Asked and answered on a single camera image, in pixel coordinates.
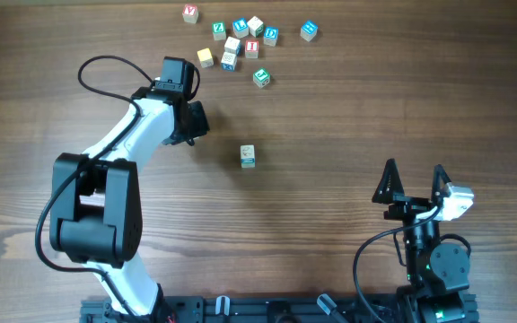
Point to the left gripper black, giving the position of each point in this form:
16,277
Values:
203,126

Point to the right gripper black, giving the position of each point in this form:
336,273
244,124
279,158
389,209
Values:
407,207

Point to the yellow wooden block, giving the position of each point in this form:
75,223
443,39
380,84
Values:
205,57

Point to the white picture block blue side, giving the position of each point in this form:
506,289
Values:
247,153

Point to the green V letter block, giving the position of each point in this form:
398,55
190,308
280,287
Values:
247,164

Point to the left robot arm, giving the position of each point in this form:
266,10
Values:
93,220

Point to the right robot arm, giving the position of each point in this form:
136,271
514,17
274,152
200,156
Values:
437,264

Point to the white block blue X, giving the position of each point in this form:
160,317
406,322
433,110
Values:
229,61

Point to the white blue-sided block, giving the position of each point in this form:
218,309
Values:
232,45

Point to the green Z letter block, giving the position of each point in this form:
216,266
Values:
219,31

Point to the red Y letter block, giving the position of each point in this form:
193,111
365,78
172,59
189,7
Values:
190,13

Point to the red I letter block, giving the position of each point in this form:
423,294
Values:
251,49

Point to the blue L letter block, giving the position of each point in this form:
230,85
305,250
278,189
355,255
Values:
240,28

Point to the green J letter block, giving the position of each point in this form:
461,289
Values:
261,77

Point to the white green-sided block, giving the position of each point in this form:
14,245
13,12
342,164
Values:
256,26

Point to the blue D letter block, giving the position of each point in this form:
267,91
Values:
270,36

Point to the blue block far right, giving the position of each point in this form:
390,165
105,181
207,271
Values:
309,31

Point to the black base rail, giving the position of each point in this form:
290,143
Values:
196,309

